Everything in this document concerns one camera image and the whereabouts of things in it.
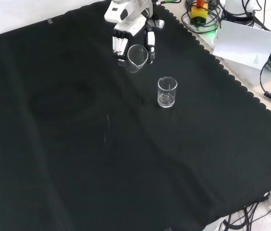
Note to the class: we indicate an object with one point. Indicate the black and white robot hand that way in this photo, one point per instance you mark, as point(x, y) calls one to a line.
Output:
point(133, 25)

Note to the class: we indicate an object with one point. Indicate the clear glass beaker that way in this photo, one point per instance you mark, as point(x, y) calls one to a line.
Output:
point(136, 59)
point(167, 92)

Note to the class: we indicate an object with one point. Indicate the yellow stop button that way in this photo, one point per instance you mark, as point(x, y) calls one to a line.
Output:
point(199, 12)

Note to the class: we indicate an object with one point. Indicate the pale board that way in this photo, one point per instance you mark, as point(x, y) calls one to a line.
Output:
point(243, 44)

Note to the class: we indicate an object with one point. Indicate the black bench cloth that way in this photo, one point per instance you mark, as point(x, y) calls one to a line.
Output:
point(102, 134)

